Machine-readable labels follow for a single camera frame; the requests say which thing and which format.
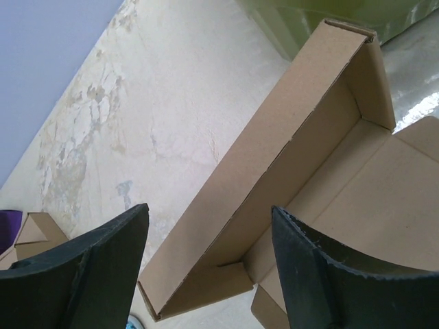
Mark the brown cardboard paper box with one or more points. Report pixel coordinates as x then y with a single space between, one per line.
323 146

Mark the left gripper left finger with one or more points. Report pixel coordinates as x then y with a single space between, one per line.
86 282

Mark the purple rectangular box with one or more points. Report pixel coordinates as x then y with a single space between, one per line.
11 222

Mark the folded cardboard box left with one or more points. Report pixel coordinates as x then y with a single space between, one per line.
39 233

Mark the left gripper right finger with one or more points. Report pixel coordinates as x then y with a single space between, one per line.
327 284

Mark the blue zigzag sponge pad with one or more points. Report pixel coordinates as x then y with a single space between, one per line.
134 323

